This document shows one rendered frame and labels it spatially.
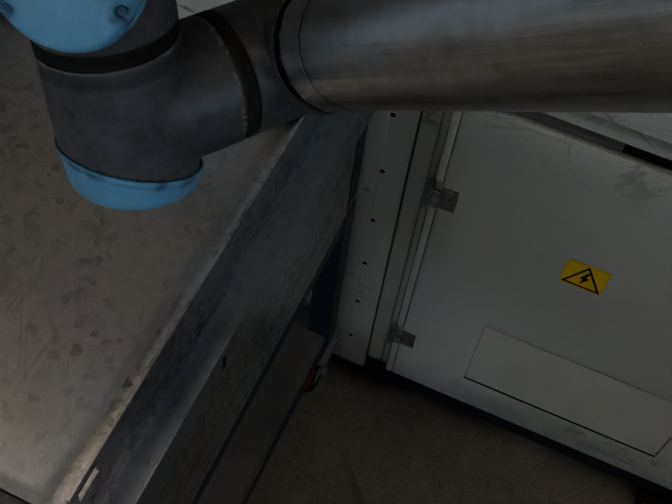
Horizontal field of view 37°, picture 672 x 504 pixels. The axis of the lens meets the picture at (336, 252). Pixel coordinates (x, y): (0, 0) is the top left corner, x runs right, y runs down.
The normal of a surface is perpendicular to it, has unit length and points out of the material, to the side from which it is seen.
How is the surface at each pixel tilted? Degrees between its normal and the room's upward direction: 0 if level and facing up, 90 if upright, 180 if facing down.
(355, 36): 76
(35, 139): 0
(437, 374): 90
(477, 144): 90
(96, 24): 69
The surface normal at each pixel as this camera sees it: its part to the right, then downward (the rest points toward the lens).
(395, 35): -0.86, 0.15
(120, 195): 0.00, 0.68
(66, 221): 0.08, -0.55
